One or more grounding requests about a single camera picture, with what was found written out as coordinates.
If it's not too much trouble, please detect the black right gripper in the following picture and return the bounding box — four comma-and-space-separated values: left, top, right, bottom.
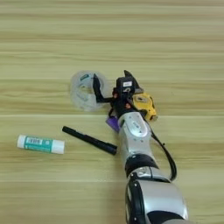
92, 69, 141, 119

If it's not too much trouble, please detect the yellow black tape measure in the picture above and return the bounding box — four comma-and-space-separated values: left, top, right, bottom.
131, 92, 158, 123

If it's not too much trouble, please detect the clear adhesive tape roll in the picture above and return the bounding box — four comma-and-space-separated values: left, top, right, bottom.
69, 70, 113, 112

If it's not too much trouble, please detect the green white glue stick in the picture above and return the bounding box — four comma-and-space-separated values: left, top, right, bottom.
17, 134, 66, 155

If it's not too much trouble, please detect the black box with white label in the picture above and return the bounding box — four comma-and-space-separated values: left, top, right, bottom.
115, 76, 142, 95

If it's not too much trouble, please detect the purple eraser block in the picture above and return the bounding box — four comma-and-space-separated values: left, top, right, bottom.
105, 115, 121, 134

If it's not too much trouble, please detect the black marker pen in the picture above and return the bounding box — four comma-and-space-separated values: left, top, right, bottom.
61, 125, 118, 156

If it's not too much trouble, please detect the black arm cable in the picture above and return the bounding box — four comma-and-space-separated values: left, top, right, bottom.
148, 125, 178, 182

